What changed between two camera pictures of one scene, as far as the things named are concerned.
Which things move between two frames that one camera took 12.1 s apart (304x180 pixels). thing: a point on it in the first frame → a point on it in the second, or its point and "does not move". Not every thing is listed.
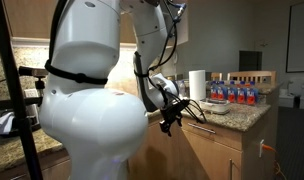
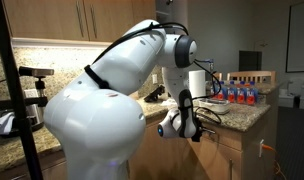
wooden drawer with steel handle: [226, 136] does not move
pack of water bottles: [242, 92] does not move
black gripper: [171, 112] → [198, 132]
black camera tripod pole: [25, 125] does not move
